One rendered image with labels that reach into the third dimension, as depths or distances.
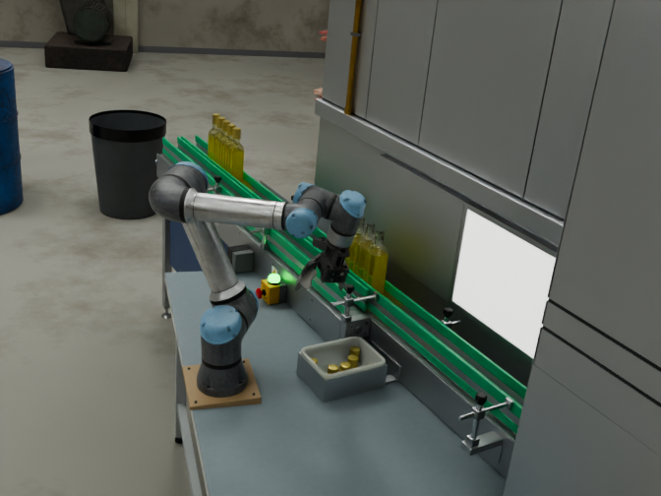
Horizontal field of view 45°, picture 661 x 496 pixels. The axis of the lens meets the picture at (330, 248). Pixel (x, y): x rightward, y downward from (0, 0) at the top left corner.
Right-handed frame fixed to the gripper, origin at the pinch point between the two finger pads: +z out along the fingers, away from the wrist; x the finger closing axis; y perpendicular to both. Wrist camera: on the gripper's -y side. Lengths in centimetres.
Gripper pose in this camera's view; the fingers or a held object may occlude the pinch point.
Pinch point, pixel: (317, 288)
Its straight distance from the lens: 239.4
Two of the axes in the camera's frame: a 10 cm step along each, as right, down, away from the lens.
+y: 3.2, 6.3, -7.1
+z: -2.8, 7.8, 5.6
